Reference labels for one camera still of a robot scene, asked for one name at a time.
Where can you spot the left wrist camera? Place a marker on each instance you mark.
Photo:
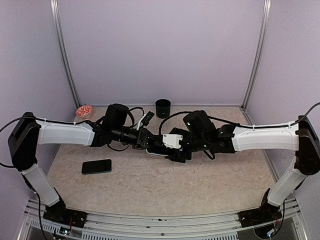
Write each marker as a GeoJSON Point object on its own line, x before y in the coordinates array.
{"type": "Point", "coordinates": [145, 120]}

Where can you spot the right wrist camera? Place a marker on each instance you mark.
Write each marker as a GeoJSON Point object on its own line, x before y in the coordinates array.
{"type": "Point", "coordinates": [172, 141]}

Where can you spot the right aluminium frame post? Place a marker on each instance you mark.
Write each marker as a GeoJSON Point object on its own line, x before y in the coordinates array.
{"type": "Point", "coordinates": [258, 53]}

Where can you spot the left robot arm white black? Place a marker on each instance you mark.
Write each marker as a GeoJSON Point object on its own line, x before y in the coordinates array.
{"type": "Point", "coordinates": [31, 131]}

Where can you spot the black phone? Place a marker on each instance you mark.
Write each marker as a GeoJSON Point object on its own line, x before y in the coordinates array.
{"type": "Point", "coordinates": [96, 167]}
{"type": "Point", "coordinates": [156, 151]}

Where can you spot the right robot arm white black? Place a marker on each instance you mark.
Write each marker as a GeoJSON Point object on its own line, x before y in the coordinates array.
{"type": "Point", "coordinates": [296, 136]}

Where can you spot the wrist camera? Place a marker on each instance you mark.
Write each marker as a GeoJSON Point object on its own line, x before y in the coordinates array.
{"type": "Point", "coordinates": [172, 141]}
{"type": "Point", "coordinates": [145, 120]}

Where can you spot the red white patterned bowl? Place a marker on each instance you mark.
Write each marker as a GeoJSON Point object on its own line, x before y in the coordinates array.
{"type": "Point", "coordinates": [84, 111]}

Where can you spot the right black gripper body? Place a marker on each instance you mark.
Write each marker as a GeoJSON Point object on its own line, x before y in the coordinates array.
{"type": "Point", "coordinates": [199, 143]}

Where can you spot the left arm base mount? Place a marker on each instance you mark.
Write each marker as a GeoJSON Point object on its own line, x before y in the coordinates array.
{"type": "Point", "coordinates": [69, 217]}

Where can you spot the front aluminium rail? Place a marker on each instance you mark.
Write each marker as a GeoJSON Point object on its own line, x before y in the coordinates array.
{"type": "Point", "coordinates": [111, 226]}

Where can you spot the dark green mug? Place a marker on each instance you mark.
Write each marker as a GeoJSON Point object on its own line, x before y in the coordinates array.
{"type": "Point", "coordinates": [163, 108]}

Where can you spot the black phone top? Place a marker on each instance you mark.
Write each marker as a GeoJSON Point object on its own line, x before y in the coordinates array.
{"type": "Point", "coordinates": [156, 151]}

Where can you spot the black phone bottom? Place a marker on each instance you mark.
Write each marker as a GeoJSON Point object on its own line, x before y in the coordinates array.
{"type": "Point", "coordinates": [96, 167]}

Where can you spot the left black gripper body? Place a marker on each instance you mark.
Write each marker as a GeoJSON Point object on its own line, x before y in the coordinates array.
{"type": "Point", "coordinates": [137, 141]}

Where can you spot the left aluminium frame post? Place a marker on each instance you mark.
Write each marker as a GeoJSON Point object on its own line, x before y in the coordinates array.
{"type": "Point", "coordinates": [54, 5]}

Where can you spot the lavender phone case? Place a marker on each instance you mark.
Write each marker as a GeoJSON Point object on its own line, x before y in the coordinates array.
{"type": "Point", "coordinates": [153, 153]}

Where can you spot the aluminium frame post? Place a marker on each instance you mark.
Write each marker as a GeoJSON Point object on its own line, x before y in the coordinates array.
{"type": "Point", "coordinates": [54, 5]}
{"type": "Point", "coordinates": [258, 53]}

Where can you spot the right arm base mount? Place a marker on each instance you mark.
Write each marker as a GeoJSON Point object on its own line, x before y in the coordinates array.
{"type": "Point", "coordinates": [256, 216]}

